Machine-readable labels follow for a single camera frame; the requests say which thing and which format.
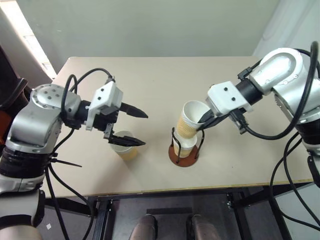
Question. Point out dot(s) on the ribbed tan paper cup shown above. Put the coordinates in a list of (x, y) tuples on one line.
[(186, 147), (127, 153), (186, 125)]

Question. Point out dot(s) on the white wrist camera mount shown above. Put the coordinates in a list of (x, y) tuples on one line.
[(107, 96), (225, 100)]

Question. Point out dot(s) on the dark rounded shape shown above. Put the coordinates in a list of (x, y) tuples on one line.
[(143, 227)]

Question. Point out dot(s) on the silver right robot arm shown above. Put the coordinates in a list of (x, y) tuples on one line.
[(280, 72)]

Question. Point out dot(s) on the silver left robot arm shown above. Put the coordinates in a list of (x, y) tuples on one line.
[(30, 125)]

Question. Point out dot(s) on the dark chair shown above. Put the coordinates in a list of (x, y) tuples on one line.
[(10, 82)]

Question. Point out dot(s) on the black zip tie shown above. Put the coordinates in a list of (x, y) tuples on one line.
[(67, 163)]

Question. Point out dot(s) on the black metal table frame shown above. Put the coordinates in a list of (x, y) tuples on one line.
[(240, 200)]

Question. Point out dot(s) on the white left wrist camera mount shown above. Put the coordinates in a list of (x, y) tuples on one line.
[(107, 96)]

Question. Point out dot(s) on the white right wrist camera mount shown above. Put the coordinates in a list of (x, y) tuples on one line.
[(225, 100)]

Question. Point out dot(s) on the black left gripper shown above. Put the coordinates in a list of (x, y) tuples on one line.
[(105, 121)]

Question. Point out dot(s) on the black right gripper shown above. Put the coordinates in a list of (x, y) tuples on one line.
[(222, 117)]

